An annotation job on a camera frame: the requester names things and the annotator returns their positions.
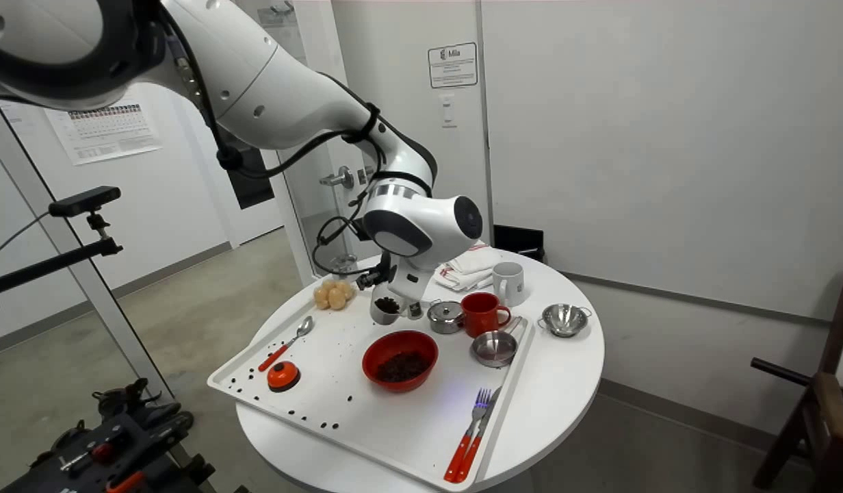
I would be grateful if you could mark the clear plastic jar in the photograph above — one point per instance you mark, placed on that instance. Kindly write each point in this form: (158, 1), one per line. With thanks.
(385, 311)

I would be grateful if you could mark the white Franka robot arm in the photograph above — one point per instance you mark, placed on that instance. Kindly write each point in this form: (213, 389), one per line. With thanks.
(259, 84)

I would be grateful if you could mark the small steel bowl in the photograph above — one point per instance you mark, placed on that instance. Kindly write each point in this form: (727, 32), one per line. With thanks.
(565, 318)
(495, 348)

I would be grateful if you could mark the dark window pane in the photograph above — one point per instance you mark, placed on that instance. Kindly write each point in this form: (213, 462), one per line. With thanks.
(250, 179)

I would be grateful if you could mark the aluminium frame bar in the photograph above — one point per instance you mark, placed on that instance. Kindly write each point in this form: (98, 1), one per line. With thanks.
(108, 305)

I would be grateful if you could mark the small lidded steel dish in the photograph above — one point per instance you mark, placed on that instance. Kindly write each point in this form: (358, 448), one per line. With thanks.
(444, 315)

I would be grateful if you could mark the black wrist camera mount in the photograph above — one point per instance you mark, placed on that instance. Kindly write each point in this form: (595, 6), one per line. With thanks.
(376, 271)

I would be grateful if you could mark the dark wooden chair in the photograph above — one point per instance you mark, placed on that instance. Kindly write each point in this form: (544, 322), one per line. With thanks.
(829, 420)

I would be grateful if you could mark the bread piece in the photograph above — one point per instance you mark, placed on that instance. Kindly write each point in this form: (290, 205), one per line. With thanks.
(336, 293)

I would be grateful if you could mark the black camera stand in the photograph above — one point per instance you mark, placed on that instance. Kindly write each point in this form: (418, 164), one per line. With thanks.
(47, 263)

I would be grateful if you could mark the red mug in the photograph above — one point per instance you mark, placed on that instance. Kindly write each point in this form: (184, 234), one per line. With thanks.
(480, 315)

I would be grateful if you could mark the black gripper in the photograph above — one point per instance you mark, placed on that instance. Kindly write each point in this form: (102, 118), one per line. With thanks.
(410, 284)

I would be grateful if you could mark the heap of dark beans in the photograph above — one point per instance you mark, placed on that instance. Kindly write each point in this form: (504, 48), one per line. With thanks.
(402, 368)

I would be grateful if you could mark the metal door lever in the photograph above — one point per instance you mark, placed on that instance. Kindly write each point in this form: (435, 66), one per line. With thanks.
(337, 179)

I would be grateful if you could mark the white red striped towel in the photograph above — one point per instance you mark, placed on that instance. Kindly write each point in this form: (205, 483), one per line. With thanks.
(467, 263)

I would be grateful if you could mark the small metal shaker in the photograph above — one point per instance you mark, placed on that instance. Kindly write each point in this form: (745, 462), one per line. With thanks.
(414, 311)

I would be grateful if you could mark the orange bowl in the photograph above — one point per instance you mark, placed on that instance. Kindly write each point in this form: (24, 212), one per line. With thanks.
(373, 373)

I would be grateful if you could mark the black bar camera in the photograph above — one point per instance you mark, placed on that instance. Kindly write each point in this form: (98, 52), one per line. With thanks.
(84, 200)

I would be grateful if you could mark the printed paper sheet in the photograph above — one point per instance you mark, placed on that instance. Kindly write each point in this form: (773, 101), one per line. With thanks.
(102, 132)

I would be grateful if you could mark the white plastic tray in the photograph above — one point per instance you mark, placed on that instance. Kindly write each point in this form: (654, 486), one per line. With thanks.
(369, 429)

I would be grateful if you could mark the white wall sign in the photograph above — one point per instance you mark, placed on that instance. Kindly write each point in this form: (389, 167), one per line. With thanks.
(454, 66)

